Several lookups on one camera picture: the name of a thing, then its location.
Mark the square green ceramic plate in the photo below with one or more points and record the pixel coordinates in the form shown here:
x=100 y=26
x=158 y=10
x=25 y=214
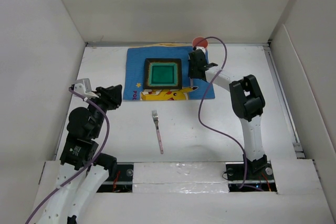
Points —
x=162 y=73

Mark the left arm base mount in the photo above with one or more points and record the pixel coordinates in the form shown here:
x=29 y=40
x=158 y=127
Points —
x=122 y=182

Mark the pink plastic cup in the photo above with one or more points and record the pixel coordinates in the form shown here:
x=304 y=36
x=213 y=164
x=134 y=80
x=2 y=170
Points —
x=200 y=41

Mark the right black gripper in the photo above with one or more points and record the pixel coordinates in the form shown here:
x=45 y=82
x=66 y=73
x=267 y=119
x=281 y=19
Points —
x=190 y=74

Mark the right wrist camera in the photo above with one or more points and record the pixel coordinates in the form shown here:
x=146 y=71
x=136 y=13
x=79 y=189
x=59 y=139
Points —
x=203 y=49

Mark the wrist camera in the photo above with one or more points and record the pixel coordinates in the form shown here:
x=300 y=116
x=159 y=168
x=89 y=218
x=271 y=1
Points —
x=82 y=88
x=203 y=49

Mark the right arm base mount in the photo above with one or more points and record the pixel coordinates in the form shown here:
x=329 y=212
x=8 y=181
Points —
x=262 y=180

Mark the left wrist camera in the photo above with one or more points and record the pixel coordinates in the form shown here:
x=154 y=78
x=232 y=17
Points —
x=82 y=88

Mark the fork with pink handle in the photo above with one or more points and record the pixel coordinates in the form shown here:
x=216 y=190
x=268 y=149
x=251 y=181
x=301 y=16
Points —
x=156 y=123

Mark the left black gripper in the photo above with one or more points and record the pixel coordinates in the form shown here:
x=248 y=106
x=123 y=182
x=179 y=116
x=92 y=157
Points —
x=112 y=95

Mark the blue Pikachu placemat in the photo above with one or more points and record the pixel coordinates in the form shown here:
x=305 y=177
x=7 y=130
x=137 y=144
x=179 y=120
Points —
x=134 y=75

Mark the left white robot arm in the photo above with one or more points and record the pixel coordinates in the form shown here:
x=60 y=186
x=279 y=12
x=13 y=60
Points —
x=83 y=166

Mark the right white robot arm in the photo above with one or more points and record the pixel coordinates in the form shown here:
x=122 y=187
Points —
x=247 y=102

